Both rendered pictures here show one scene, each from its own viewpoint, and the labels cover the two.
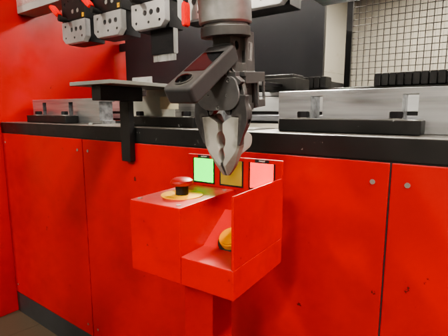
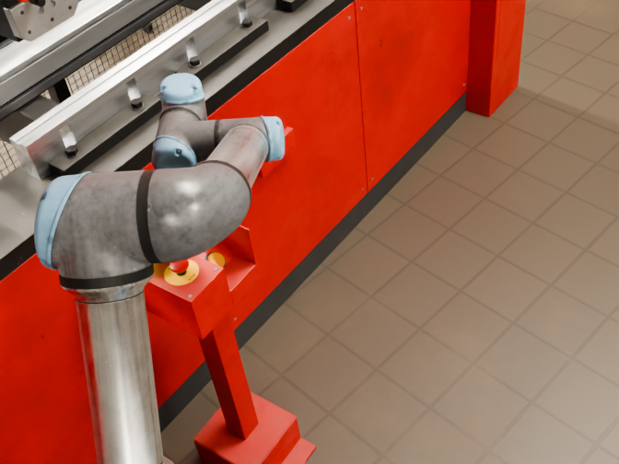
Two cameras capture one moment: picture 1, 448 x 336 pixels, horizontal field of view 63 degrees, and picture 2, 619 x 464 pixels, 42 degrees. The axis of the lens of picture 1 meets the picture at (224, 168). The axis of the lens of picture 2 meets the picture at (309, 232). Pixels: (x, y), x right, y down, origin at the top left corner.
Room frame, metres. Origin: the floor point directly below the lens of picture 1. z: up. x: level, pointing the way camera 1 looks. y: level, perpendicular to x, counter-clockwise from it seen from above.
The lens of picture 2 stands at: (0.21, 1.17, 1.95)
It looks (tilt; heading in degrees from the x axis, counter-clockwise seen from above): 44 degrees down; 277
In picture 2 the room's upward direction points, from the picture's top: 8 degrees counter-clockwise
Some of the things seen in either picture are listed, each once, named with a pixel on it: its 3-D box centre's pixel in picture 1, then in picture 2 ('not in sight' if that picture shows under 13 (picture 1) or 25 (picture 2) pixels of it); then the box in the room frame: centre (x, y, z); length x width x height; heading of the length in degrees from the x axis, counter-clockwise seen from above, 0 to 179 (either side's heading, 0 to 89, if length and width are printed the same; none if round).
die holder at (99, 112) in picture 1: (71, 111); not in sight; (1.53, 0.63, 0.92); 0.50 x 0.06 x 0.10; 54
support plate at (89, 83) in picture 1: (129, 85); not in sight; (1.08, 0.28, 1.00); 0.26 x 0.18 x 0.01; 144
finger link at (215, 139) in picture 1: (223, 143); not in sight; (0.57, 0.00, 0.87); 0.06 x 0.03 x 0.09; 147
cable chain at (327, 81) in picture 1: (280, 85); not in sight; (1.40, -0.21, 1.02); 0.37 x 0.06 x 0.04; 54
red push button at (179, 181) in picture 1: (181, 188); (180, 268); (0.61, 0.07, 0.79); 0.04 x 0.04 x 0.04
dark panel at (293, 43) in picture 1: (207, 68); not in sight; (1.75, 0.08, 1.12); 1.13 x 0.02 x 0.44; 54
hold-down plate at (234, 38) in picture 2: not in sight; (223, 50); (0.56, -0.59, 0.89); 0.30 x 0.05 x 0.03; 54
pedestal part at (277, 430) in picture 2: not in sight; (255, 444); (0.57, 0.04, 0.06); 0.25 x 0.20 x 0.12; 147
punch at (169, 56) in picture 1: (164, 45); not in sight; (1.20, 0.19, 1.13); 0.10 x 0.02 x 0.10; 54
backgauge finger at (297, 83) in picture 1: (274, 82); not in sight; (1.14, -0.15, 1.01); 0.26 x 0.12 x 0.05; 144
